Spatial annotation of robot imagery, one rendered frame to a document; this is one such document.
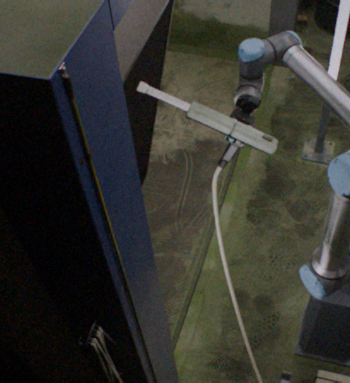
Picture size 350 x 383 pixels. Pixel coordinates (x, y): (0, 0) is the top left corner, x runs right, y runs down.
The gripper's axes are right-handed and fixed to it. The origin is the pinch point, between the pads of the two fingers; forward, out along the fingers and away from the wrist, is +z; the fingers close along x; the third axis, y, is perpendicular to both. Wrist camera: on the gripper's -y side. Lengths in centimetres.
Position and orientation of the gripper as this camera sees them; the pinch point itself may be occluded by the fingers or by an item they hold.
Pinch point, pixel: (237, 139)
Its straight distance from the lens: 180.0
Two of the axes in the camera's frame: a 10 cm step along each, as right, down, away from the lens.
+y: -3.4, 5.1, 7.9
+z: -2.6, 7.6, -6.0
